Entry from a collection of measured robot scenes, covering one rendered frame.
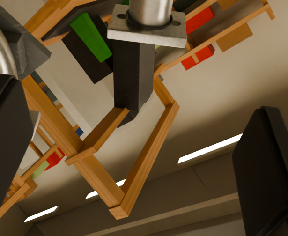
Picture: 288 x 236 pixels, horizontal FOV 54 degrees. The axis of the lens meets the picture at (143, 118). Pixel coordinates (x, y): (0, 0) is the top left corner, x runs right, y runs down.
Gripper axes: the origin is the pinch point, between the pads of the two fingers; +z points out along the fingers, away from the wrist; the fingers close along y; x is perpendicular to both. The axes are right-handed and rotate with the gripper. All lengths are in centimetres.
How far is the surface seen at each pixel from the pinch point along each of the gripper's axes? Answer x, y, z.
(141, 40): -2.3, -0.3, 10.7
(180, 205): -561, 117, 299
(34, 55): -9.0, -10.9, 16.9
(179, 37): -1.8, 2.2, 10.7
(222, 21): -240, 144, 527
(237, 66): -316, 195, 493
